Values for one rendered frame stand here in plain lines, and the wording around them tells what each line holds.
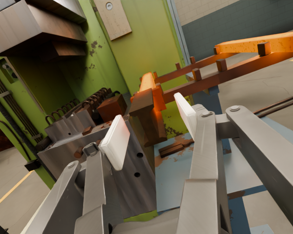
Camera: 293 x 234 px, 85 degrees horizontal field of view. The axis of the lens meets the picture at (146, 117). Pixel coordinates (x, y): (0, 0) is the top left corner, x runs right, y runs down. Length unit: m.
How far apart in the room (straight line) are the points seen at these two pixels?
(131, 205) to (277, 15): 7.29
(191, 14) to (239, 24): 1.69
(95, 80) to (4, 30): 0.54
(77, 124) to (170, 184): 0.42
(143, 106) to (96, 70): 0.95
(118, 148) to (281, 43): 0.30
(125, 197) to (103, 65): 0.76
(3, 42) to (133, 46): 0.43
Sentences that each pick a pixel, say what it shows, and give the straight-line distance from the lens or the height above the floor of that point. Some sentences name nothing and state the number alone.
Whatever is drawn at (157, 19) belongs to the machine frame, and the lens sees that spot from 0.72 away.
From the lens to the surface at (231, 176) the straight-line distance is 0.45.
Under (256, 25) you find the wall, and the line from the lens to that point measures 7.22.
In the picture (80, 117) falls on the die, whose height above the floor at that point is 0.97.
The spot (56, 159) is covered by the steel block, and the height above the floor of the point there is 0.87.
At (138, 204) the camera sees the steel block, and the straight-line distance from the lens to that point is 0.79.
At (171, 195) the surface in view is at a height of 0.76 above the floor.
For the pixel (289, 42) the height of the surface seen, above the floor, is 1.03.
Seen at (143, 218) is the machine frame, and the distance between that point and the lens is 0.87.
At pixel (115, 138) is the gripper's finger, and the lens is 0.16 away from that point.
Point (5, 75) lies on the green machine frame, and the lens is 0.94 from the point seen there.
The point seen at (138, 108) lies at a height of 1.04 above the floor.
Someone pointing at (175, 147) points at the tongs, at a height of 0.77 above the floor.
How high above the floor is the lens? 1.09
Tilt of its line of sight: 20 degrees down
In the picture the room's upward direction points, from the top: 23 degrees counter-clockwise
